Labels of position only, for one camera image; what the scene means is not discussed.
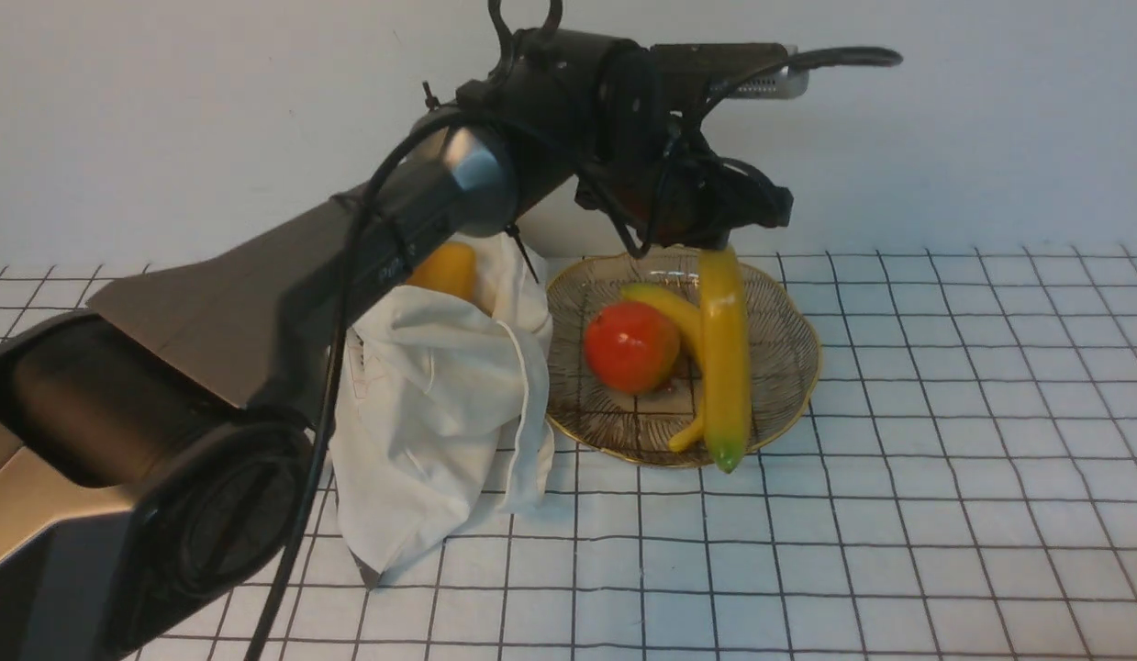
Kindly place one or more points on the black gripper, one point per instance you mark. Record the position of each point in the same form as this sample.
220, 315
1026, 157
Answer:
660, 169

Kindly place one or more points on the long yellow banana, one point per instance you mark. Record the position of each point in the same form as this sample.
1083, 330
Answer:
725, 351

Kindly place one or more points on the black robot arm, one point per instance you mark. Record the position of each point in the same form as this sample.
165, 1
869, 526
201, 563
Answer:
161, 444

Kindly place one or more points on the white cloth tote bag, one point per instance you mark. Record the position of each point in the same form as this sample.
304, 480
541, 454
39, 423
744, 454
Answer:
434, 387

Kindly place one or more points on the curved yellow banana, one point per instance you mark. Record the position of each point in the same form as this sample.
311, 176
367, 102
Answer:
687, 319

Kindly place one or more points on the red orange pomegranate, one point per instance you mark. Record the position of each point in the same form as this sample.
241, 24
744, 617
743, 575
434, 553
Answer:
631, 347

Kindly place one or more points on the gold rimmed glass plate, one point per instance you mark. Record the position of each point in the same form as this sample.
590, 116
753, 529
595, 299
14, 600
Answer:
784, 361

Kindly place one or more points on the orange yellow mango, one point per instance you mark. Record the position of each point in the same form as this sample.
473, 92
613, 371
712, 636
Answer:
450, 270

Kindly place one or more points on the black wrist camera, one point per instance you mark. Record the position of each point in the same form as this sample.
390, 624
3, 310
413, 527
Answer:
692, 72

